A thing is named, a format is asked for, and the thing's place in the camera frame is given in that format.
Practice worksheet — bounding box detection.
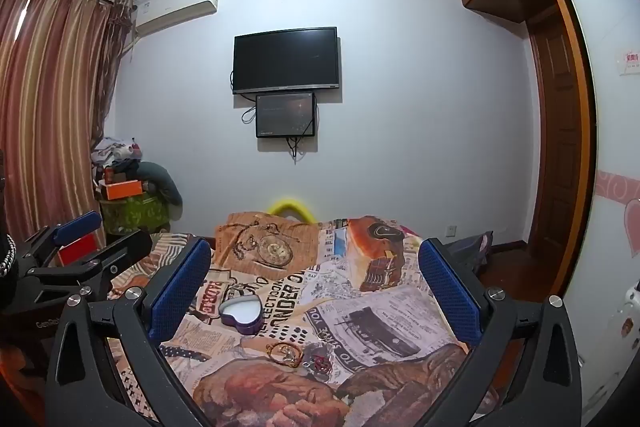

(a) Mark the purple heart-shaped jewelry box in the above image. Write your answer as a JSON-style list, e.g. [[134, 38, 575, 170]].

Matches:
[[219, 295, 264, 336]]

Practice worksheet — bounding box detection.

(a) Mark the beaded charm jewelry piece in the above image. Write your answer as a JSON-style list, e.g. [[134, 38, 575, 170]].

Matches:
[[303, 346, 333, 381]]

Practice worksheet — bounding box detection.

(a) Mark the red and white box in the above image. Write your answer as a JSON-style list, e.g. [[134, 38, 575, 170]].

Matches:
[[56, 232, 98, 267]]

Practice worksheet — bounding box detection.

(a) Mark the orange shoe box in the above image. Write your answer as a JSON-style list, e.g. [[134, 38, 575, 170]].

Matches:
[[102, 180, 143, 200]]

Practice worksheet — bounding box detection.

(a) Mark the green patterned storage box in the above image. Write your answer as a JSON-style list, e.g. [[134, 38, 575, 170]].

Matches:
[[100, 193, 170, 235]]

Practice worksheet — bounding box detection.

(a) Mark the pile of clothes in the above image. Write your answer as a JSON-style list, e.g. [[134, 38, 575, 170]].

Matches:
[[91, 136, 142, 182]]

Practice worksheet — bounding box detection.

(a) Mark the dark green stuffed pillow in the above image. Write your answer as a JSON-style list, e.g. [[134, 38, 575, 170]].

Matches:
[[137, 161, 183, 207]]

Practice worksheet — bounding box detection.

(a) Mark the dark bag on floor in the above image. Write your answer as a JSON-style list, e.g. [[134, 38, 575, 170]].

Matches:
[[446, 231, 494, 274]]

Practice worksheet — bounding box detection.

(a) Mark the red striped curtain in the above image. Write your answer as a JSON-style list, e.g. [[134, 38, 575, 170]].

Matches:
[[1, 0, 132, 242]]

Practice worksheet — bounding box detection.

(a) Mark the printed newspaper pattern blanket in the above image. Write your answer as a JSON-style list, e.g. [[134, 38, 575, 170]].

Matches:
[[106, 211, 501, 427]]

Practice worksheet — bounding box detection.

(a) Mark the yellow curved tube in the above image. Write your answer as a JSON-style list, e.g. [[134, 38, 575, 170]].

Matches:
[[267, 198, 316, 223]]

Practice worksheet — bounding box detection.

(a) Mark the brown wooden door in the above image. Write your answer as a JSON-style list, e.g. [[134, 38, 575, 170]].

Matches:
[[527, 0, 596, 296]]

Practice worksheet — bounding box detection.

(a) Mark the white wall socket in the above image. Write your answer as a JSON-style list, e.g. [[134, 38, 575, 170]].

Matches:
[[445, 225, 457, 237]]

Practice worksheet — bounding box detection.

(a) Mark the small black wall monitor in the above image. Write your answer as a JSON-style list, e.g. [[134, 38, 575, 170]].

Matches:
[[255, 92, 317, 139]]

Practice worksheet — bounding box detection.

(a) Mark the white wall air conditioner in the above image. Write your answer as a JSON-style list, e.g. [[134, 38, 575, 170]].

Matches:
[[136, 0, 218, 37]]

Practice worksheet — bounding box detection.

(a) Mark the large black wall television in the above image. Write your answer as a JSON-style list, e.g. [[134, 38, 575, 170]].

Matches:
[[232, 27, 341, 94]]

